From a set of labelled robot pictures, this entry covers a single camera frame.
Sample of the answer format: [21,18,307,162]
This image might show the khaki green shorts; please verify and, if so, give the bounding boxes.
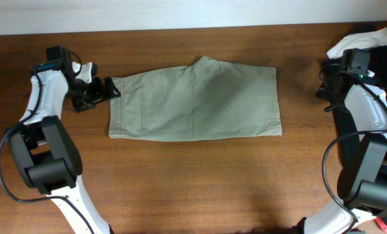
[109,57,282,142]

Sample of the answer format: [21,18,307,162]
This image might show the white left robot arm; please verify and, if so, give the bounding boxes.
[0,45,121,233]

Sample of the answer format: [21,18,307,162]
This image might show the black folded garment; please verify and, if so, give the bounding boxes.
[321,45,387,228]

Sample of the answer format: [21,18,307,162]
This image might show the white folded garment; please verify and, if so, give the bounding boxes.
[327,27,387,59]

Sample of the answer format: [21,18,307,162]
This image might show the red object at corner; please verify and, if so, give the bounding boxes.
[374,217,387,234]

